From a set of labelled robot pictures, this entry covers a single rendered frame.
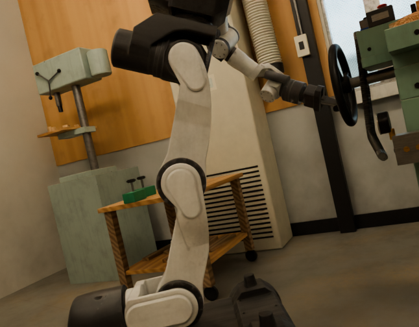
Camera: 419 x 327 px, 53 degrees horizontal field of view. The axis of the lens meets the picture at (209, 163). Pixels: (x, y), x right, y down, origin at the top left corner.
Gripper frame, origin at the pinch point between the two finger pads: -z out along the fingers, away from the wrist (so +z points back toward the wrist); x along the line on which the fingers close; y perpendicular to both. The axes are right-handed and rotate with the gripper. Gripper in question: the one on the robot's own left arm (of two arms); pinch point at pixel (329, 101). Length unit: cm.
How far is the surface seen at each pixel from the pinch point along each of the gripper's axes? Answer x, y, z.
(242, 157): -96, 10, 57
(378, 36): 28.2, 8.4, -11.5
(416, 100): 30.4, -14.1, -28.8
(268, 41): -61, 75, 66
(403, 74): 34.1, -9.5, -23.5
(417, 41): 45, -7, -24
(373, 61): 24.8, 1.0, -12.8
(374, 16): 31.8, 12.7, -8.4
